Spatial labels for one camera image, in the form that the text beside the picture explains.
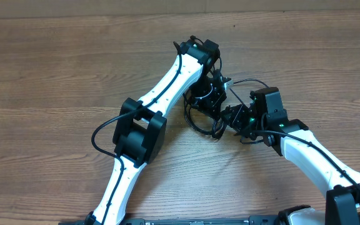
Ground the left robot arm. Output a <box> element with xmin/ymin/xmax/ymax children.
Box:
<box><xmin>85</xmin><ymin>36</ymin><xmax>226</xmax><ymax>224</ymax></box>

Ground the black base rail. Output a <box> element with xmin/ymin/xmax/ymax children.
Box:
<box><xmin>57</xmin><ymin>214</ymin><xmax>337</xmax><ymax>225</ymax></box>

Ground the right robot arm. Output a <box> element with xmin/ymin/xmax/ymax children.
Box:
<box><xmin>221</xmin><ymin>87</ymin><xmax>360</xmax><ymax>224</ymax></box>

